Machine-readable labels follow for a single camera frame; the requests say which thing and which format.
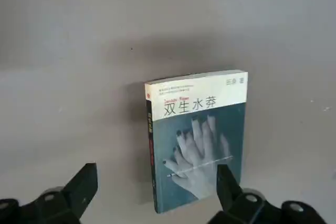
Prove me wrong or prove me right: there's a dark book with hand photo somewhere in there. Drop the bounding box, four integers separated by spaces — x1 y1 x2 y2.
143 70 249 214

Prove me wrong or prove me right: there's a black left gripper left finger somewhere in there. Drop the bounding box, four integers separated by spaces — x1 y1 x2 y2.
0 163 98 224

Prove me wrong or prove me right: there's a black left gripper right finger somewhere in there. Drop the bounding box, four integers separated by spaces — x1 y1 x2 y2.
208 164 333 224

